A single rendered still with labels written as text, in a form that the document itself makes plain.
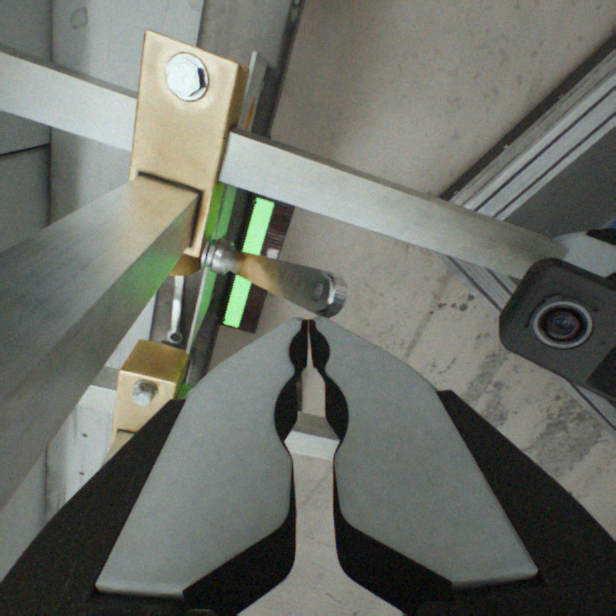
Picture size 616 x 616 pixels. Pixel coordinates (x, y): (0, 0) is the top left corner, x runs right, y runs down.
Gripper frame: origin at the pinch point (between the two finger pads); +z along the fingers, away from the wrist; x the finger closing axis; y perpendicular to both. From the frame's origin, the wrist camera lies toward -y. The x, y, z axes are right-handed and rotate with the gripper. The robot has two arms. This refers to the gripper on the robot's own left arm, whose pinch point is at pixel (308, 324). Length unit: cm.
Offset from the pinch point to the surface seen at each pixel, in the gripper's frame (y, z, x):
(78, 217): -2.2, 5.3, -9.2
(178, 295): 14.1, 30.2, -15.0
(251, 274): 1.4, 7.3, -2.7
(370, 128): 3, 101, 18
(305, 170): -2.1, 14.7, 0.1
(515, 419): 109, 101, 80
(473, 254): 3.9, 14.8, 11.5
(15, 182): 1.3, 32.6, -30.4
